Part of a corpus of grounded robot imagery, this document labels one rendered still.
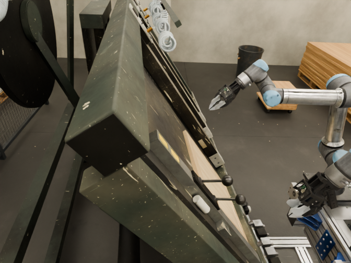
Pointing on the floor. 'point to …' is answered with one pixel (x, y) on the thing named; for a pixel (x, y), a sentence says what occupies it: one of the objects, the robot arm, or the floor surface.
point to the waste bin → (247, 57)
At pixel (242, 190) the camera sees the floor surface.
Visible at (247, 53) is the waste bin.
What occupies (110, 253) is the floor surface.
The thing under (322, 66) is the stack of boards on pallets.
